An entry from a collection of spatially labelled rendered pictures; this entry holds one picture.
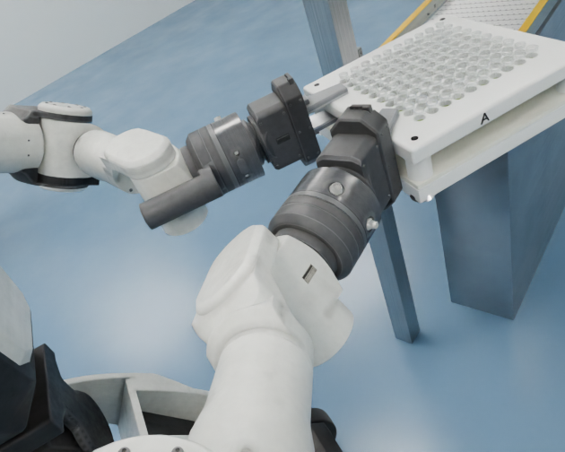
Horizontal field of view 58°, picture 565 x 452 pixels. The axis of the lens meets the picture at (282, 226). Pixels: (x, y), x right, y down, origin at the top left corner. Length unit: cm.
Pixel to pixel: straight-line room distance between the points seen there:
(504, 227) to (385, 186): 93
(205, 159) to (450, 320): 126
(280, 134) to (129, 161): 18
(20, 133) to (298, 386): 61
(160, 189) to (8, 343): 23
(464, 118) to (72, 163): 57
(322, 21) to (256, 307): 78
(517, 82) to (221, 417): 47
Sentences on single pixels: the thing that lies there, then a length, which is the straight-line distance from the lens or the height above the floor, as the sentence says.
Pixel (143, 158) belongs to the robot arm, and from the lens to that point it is 61.
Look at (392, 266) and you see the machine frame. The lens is 142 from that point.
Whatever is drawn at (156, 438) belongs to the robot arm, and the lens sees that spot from 23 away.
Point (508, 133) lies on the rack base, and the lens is 62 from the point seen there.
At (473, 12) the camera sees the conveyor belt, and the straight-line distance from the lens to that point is 136.
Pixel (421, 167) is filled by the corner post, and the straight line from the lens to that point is 55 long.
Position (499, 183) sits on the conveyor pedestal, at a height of 53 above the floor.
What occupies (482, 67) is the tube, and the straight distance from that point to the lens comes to 64.
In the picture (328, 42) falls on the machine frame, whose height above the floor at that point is 100.
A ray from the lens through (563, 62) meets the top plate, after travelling 65.
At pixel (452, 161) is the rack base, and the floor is 104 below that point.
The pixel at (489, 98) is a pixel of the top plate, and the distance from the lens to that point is 60.
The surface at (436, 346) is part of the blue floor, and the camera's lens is 168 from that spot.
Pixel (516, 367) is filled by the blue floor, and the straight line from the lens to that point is 164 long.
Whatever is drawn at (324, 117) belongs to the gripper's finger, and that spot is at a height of 106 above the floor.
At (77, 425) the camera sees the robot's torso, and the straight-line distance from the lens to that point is 70.
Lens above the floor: 138
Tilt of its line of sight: 38 degrees down
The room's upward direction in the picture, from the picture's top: 22 degrees counter-clockwise
